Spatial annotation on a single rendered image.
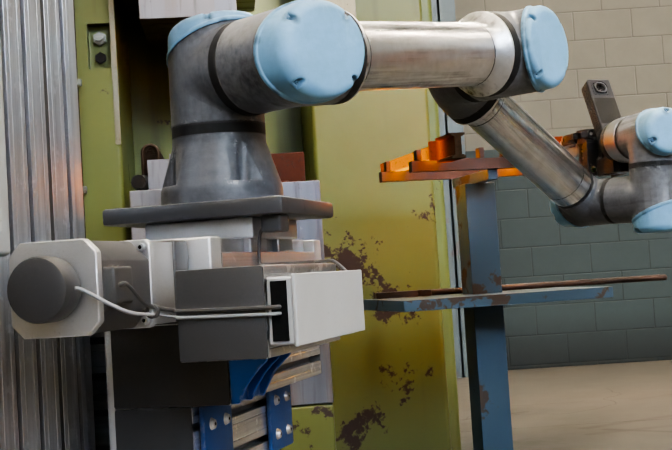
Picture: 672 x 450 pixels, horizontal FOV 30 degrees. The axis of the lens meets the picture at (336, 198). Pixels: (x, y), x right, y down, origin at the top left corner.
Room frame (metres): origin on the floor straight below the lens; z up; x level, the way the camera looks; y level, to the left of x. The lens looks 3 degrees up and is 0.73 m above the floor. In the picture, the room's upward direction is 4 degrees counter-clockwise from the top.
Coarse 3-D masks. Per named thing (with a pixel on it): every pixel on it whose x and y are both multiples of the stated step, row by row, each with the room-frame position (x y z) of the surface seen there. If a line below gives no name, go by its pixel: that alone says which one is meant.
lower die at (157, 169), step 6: (150, 162) 2.54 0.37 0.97; (156, 162) 2.54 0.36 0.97; (162, 162) 2.54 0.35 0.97; (168, 162) 2.54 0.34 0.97; (150, 168) 2.54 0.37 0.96; (156, 168) 2.54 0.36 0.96; (162, 168) 2.54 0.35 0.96; (150, 174) 2.54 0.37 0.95; (156, 174) 2.54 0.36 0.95; (162, 174) 2.54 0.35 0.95; (150, 180) 2.54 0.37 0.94; (156, 180) 2.54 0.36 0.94; (162, 180) 2.54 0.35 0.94; (150, 186) 2.54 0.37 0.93; (156, 186) 2.54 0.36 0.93; (162, 186) 2.54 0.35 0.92
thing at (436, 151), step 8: (440, 136) 2.18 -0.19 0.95; (448, 136) 2.15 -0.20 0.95; (456, 136) 2.13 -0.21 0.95; (432, 144) 2.21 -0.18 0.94; (440, 144) 2.21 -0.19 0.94; (448, 144) 2.16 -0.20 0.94; (456, 144) 2.13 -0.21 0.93; (424, 152) 2.27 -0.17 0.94; (432, 152) 2.21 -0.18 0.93; (440, 152) 2.21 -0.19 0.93; (448, 152) 2.17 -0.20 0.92; (456, 152) 2.13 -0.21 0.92; (392, 160) 2.47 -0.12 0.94; (400, 160) 2.42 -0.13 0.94; (408, 160) 2.37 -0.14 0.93; (424, 160) 2.27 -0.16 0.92; (432, 160) 2.21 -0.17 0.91; (440, 160) 2.19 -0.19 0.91; (448, 160) 2.18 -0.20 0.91; (456, 160) 2.19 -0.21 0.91; (392, 168) 2.47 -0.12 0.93; (400, 168) 2.42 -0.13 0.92; (408, 168) 2.43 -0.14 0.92
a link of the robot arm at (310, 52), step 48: (240, 48) 1.42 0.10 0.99; (288, 48) 1.38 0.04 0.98; (336, 48) 1.41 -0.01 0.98; (384, 48) 1.50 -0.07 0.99; (432, 48) 1.56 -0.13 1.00; (480, 48) 1.62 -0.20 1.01; (528, 48) 1.65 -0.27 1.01; (240, 96) 1.45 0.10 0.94; (288, 96) 1.41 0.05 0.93; (336, 96) 1.42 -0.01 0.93; (480, 96) 1.70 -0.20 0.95
